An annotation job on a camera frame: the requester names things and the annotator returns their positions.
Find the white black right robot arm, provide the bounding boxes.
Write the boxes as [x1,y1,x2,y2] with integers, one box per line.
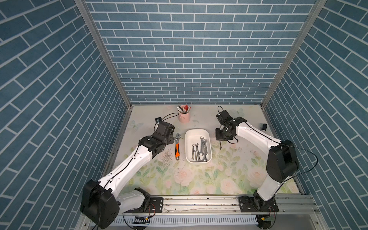
[215,111,300,212]

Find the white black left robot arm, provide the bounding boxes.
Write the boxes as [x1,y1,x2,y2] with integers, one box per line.
[80,134,174,229]

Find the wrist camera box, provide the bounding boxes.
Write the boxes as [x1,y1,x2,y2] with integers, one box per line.
[216,110,233,126]
[155,121,175,139]

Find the orange black adjustable wrench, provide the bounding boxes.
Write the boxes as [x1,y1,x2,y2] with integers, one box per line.
[174,133,181,161]

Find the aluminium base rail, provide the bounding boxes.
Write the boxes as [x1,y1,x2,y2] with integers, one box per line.
[74,194,323,223]

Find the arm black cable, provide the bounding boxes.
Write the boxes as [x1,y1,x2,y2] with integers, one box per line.
[154,112,180,130]
[275,140,319,185]

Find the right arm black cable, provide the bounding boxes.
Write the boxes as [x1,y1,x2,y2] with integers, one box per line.
[275,140,319,185]

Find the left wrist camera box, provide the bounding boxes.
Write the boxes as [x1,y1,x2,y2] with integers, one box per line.
[155,121,175,139]

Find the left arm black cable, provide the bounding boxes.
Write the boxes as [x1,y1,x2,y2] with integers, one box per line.
[154,112,180,130]

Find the white plastic storage box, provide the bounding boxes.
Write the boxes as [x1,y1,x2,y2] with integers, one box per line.
[185,129,212,164]

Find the large silver combination wrench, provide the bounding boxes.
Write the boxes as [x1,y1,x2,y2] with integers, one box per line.
[202,139,208,162]

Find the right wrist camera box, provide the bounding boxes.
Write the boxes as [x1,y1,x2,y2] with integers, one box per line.
[216,110,233,126]

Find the pink pen cup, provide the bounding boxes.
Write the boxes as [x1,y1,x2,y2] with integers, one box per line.
[178,112,190,123]

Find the silver double open-end wrench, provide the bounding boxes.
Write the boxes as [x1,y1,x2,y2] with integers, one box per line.
[195,143,200,163]

